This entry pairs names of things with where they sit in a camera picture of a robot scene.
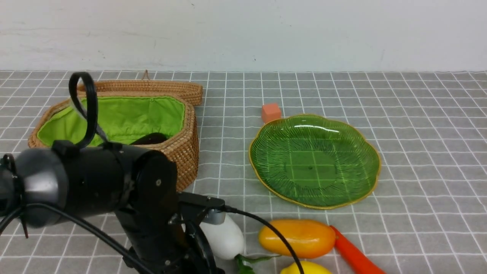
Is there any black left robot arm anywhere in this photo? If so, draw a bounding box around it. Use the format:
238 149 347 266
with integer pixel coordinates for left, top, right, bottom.
1 140 224 274

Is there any white radish with green leaves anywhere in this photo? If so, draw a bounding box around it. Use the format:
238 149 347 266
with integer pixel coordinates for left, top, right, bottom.
199 212 276 274

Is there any yellow lemon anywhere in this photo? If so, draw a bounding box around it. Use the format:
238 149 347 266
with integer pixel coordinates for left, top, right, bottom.
280 261 332 274

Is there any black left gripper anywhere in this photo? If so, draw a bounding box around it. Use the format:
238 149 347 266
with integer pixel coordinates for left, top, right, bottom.
115 192 224 274

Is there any woven wicker basket green lining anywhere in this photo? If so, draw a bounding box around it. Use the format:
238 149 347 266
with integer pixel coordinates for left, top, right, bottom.
27 92 199 191

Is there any woven wicker basket lid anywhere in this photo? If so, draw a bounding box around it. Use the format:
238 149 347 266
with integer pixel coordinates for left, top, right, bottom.
94 70 203 106

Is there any small orange cube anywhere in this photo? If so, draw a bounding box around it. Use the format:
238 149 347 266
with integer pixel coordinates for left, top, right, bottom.
261 103 282 124

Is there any orange yellow mango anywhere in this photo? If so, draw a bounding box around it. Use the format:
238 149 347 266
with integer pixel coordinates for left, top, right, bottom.
258 219 336 260

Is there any orange carrot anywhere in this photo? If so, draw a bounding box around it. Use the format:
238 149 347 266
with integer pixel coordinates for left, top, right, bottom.
330 226 385 274

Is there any green glass leaf plate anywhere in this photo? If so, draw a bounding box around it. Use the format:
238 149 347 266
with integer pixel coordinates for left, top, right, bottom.
248 114 382 210

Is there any grey checked tablecloth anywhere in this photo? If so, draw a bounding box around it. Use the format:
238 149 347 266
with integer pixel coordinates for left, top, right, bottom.
0 71 487 274

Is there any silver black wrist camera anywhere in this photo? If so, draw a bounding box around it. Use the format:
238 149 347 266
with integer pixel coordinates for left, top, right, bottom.
178 191 226 225

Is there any black cable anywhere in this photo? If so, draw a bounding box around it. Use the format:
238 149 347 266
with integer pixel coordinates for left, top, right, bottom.
0 72 305 274

